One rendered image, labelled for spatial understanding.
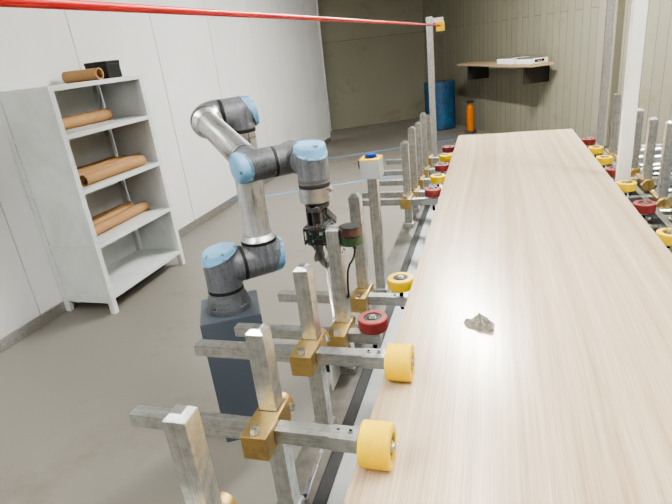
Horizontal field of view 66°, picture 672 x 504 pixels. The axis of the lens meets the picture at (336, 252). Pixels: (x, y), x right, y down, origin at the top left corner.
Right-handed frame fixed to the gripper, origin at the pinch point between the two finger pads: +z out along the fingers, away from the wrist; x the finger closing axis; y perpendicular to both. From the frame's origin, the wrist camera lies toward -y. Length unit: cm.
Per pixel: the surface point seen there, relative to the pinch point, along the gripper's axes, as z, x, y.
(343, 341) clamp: 12.9, 9.9, 22.9
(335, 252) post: -9.9, 8.3, 15.9
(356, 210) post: -13.7, 8.4, -9.0
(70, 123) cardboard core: -34, -230, -162
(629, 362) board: 9, 76, 32
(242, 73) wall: -49, -242, -468
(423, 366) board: 9, 33, 38
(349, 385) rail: 28.4, 9.5, 20.9
